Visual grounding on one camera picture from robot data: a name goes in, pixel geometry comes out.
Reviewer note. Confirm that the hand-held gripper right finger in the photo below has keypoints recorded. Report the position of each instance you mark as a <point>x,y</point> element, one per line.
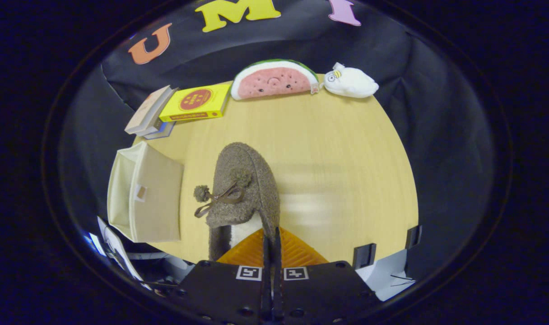
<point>324,293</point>

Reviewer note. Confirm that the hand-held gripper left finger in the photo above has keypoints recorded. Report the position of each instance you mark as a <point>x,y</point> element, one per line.
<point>225,293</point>

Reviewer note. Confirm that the cream fabric storage box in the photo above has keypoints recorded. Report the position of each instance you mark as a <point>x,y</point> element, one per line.
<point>159,203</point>

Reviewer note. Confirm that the brown fuzzy slipper shoe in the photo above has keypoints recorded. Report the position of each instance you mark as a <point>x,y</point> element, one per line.
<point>256,180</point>

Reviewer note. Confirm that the black table clamp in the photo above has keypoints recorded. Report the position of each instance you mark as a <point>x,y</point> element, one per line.
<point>413,236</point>
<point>364,256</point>

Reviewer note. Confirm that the white board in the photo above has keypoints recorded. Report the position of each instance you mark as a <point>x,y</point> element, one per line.
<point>385,277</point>

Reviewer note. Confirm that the white paper sheet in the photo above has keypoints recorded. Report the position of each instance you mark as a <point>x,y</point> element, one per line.
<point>116,248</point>

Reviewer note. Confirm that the blue book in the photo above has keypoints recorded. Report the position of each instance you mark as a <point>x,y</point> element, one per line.
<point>162,132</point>

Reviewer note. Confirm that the grey book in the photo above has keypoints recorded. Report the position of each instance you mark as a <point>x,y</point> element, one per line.
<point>156,124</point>

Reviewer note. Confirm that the black backdrop cloth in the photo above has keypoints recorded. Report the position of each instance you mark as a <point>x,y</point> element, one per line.
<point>450,158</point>

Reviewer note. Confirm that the yellow book with red circle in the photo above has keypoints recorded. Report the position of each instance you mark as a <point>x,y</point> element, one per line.
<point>195,101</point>

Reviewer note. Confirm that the beige paperback book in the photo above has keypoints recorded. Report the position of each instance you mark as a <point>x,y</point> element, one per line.
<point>148,108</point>

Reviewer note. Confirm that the white plush toy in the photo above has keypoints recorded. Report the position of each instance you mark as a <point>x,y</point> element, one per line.
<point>353,83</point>

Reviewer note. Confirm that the watermelon slice plush toy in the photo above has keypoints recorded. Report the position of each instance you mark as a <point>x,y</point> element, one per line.
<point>274,81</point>

